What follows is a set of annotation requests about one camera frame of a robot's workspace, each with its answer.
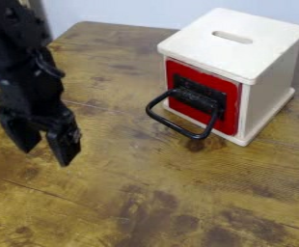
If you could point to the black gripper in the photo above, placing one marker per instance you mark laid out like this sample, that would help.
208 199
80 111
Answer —
30 90

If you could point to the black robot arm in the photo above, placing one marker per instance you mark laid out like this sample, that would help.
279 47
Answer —
22 35

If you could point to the red drawer front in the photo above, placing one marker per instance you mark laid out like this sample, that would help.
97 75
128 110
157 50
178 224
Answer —
214 88

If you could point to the white wooden box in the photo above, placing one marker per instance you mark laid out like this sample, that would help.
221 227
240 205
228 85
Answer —
248 49

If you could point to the black metal drawer handle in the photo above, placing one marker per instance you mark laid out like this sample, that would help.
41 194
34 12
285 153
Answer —
198 97

